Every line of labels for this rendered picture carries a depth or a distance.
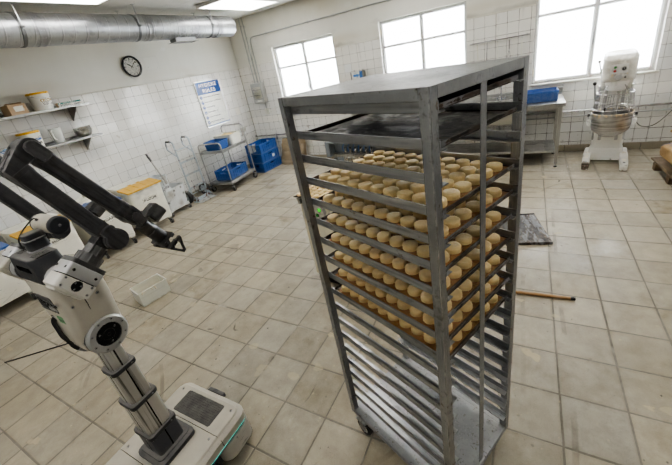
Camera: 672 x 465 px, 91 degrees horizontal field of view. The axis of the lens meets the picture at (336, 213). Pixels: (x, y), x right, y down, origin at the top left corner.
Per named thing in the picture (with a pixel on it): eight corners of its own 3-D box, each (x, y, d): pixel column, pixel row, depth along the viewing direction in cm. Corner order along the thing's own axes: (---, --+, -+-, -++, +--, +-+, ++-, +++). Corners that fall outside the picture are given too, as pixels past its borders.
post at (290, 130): (351, 410, 188) (277, 98, 118) (355, 406, 190) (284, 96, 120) (355, 413, 186) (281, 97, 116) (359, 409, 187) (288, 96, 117)
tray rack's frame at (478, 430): (352, 421, 191) (273, 99, 117) (409, 364, 218) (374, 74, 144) (451, 522, 143) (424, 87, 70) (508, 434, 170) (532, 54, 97)
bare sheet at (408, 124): (300, 137, 124) (299, 133, 124) (374, 112, 145) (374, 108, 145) (438, 149, 80) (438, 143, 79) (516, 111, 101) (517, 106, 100)
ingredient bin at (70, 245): (54, 291, 402) (18, 236, 371) (31, 283, 432) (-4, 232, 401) (99, 265, 445) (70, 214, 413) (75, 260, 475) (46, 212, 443)
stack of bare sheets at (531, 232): (552, 244, 312) (553, 241, 311) (505, 245, 323) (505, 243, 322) (534, 215, 364) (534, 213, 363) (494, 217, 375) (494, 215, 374)
